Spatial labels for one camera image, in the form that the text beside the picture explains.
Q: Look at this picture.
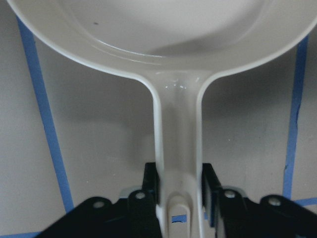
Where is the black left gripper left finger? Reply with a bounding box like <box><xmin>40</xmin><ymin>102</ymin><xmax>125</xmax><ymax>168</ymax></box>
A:
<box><xmin>39</xmin><ymin>162</ymin><xmax>162</xmax><ymax>238</ymax></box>

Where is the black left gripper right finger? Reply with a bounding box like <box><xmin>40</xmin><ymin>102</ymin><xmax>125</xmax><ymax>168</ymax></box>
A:
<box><xmin>202</xmin><ymin>163</ymin><xmax>317</xmax><ymax>238</ymax></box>

